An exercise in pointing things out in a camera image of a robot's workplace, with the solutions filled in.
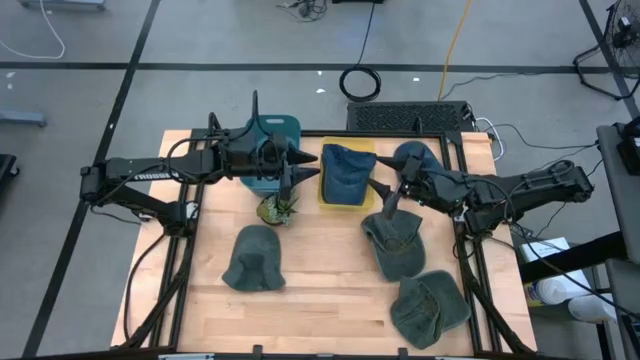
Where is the black beam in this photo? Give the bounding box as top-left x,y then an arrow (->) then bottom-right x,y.
518,231 -> 627,284

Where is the black floor fan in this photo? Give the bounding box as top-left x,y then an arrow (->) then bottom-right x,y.
572,0 -> 640,101

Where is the black cable bundle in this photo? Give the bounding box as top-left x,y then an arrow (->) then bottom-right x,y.
276,0 -> 329,24

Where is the black perforated metal box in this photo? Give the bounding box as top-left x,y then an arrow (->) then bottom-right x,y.
345,100 -> 476,134

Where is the black chair base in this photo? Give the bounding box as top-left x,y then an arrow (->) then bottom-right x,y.
0,153 -> 21,192

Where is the blue denim cap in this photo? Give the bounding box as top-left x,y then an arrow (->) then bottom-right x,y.
320,143 -> 378,207
392,140 -> 447,177

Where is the white box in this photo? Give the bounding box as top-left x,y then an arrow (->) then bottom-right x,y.
519,236 -> 571,261

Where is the silver edge bracket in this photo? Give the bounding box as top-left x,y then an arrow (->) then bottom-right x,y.
157,352 -> 216,360

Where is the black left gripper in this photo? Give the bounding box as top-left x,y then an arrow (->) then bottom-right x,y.
233,130 -> 321,201

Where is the coiled black cable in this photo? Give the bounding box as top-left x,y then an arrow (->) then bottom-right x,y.
338,0 -> 383,103

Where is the yellow translucent plastic bin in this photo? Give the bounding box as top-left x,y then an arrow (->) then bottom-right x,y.
317,136 -> 377,212

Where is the yellow hanging cable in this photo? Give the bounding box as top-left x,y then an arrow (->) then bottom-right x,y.
437,0 -> 474,102

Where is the white paper towel roll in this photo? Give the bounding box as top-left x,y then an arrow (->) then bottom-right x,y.
534,272 -> 594,307

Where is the white floor cable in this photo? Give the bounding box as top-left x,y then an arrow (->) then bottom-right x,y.
0,0 -> 67,60

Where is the black device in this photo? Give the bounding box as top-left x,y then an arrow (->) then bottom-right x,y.
615,116 -> 640,176

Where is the grey furniture foot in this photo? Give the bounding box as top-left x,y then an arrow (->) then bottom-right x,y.
0,110 -> 48,128

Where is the grey furniture base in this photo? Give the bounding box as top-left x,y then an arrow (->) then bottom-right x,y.
17,0 -> 107,12

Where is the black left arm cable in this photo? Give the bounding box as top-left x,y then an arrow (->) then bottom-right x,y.
164,133 -> 226,185

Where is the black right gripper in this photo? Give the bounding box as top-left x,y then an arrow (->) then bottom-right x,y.
367,155 -> 461,221

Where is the potted succulent plant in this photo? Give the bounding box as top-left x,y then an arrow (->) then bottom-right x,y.
256,192 -> 300,227

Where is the dark green cap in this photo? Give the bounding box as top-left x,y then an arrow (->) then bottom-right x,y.
221,224 -> 287,293
360,208 -> 428,283
389,269 -> 472,351

